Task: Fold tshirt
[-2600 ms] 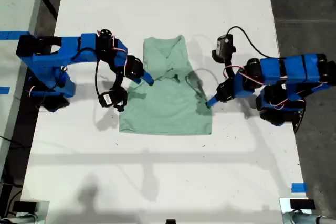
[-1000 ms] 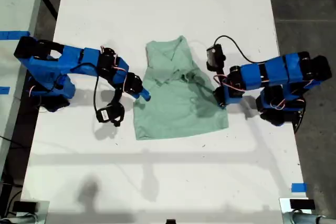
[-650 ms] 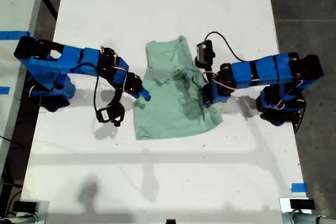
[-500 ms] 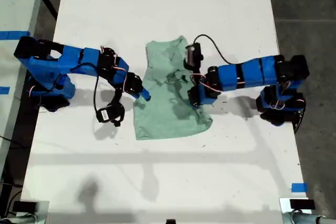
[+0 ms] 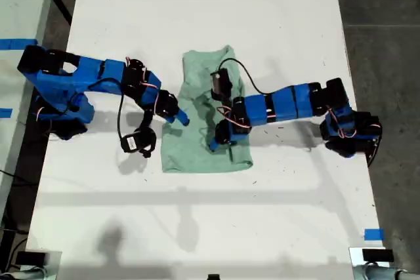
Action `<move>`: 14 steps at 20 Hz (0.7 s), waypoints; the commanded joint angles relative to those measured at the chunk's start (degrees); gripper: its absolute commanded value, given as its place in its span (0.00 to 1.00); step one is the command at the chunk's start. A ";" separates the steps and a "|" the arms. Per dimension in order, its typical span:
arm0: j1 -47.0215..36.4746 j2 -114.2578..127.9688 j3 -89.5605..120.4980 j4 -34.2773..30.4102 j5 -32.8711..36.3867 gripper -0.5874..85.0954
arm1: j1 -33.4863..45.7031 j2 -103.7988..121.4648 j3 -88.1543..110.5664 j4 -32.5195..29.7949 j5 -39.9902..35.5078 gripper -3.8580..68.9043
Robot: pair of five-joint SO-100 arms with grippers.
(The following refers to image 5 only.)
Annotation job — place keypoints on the long blue tape strip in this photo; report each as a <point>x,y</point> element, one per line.
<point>13,43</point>

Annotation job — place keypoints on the black camera stalk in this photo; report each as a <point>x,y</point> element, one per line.
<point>146,121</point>
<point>227,103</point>

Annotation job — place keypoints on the blue and black robot arm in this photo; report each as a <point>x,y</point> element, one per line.
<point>65,80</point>
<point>285,106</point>

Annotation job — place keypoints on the white side table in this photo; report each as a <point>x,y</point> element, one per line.
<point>19,4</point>

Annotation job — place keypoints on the black metal bar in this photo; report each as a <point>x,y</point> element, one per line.
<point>62,4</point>

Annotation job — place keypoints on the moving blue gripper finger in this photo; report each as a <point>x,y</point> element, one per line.
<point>170,119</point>
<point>231,149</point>

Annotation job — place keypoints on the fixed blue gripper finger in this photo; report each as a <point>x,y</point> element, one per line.
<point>182,118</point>
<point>214,146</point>

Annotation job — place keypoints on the square blue tape patch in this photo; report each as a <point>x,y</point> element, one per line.
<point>374,234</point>

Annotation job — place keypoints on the pale green T-shirt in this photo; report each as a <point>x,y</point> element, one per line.
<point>190,149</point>

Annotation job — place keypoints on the black table clamp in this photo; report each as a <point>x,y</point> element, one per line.
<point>374,153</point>

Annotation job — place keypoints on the black camera box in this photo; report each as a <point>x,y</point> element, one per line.
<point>220,83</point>
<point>134,142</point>

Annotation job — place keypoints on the short blue tape strip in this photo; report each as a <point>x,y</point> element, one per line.
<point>5,113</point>

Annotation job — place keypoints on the small black box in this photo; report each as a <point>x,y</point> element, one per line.
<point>377,255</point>
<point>31,258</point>

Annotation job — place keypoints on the small black object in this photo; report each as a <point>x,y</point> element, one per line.
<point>213,276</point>

